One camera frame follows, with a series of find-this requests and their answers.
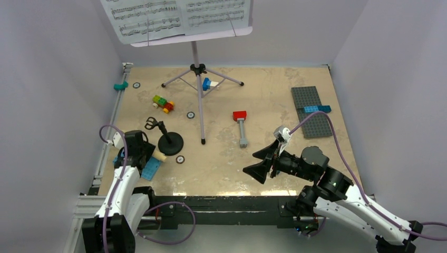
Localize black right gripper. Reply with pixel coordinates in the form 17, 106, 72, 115
242, 138, 314, 183

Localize beige toy microphone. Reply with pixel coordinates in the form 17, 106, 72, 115
152, 150, 167, 162

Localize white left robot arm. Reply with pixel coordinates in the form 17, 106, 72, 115
81, 130, 157, 252

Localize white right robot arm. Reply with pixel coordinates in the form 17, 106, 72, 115
243, 141, 423, 252

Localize poker chip near front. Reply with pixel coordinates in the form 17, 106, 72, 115
176, 155, 185, 164

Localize red and grey brick hammer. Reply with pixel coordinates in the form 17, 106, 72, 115
232, 111, 248, 148

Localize colourful brick toy car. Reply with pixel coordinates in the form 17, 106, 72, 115
152, 95, 174, 114

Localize dark grey brick baseplate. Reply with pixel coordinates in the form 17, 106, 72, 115
291, 86, 333, 139

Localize poker chip centre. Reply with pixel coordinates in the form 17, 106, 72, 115
187, 111, 195, 119

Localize blue brick on baseplate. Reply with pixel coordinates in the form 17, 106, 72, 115
304, 105, 332, 113

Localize lilac music stand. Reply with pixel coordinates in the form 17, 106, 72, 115
130, 26, 254, 145

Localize sheet music pages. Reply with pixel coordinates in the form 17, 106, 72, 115
101, 0, 253, 44

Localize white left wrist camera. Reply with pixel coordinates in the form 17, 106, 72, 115
106, 131, 127, 150

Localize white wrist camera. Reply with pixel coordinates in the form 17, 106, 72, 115
106, 131, 127, 150
274, 125, 291, 154

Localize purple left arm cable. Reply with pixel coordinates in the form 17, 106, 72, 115
99, 124, 130, 253

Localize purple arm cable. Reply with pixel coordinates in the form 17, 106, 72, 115
99, 124, 130, 253
288, 111, 447, 241

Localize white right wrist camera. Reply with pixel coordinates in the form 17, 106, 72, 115
274, 125, 291, 154

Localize black front base frame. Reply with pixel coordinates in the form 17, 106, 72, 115
139, 196, 321, 233

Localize teal clamp on rail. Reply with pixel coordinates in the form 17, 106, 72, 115
113, 81, 129, 91

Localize aluminium left side rail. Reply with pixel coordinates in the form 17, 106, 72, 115
62, 62, 134, 252

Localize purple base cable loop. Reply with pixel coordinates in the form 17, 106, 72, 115
135, 201, 197, 246

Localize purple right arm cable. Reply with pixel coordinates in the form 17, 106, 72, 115
288, 111, 447, 241

